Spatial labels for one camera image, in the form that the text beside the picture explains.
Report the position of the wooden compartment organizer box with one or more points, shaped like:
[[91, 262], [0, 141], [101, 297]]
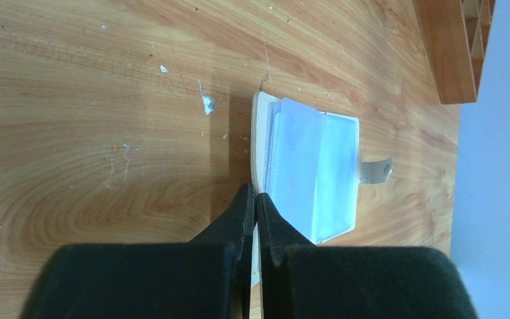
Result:
[[456, 36]]

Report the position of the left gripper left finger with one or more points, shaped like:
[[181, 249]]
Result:
[[206, 277]]

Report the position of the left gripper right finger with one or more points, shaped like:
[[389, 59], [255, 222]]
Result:
[[360, 281]]

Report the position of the beige card holder wallet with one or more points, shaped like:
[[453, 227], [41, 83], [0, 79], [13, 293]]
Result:
[[307, 171]]

